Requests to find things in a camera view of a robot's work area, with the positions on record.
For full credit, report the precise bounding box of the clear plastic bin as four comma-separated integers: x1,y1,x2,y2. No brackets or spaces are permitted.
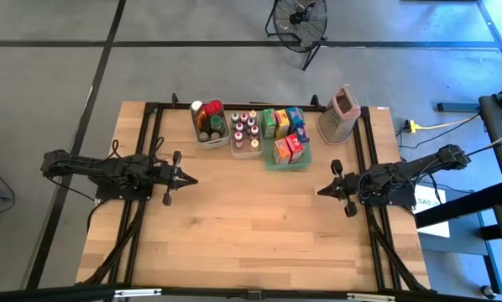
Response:
189,97,232,151
230,111,265,160

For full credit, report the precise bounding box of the red Froot Loops cereal box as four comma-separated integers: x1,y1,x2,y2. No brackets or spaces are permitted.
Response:
285,133,305,164

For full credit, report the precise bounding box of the blue metal bar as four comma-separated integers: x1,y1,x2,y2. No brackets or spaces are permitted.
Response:
437,102,482,113

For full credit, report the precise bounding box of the orange taco seasoning packet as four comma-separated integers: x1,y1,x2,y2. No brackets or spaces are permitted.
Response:
195,109,209,131

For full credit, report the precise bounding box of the silver metal bracket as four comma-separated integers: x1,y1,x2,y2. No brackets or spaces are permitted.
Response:
346,292,397,302
113,288,163,299

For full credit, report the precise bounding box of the green spice jar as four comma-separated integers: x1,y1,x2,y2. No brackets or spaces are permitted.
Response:
208,115,227,134

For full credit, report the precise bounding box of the blue Frosted Flakes cereal box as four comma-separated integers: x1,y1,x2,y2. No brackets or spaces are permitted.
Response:
295,123,311,146

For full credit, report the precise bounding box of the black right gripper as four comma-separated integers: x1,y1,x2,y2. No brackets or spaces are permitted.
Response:
316,159,362,218

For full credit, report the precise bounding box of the orange cereal box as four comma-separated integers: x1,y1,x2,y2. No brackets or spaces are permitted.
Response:
271,138,292,166

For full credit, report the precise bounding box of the white paper sheet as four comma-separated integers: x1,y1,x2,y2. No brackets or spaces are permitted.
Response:
412,184,451,239

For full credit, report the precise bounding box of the green Apple Jacks cereal box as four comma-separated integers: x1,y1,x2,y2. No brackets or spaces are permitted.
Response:
262,107,278,140

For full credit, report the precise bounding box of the red lid paprika tin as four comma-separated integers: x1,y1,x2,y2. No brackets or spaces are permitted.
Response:
204,99,224,118

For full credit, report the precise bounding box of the translucent green plastic tray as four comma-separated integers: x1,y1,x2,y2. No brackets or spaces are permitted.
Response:
261,107,315,172

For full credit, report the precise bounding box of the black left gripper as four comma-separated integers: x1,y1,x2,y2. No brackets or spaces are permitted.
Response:
151,149,199,207

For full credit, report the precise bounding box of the metal box grater pink handle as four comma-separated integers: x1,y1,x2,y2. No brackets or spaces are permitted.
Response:
316,83,361,146

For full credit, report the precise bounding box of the black floor fan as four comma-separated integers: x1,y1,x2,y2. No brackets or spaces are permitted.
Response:
264,0,329,71

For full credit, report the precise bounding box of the yellow Corn Pops cereal box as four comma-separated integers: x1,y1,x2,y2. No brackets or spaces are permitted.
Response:
274,109,291,140

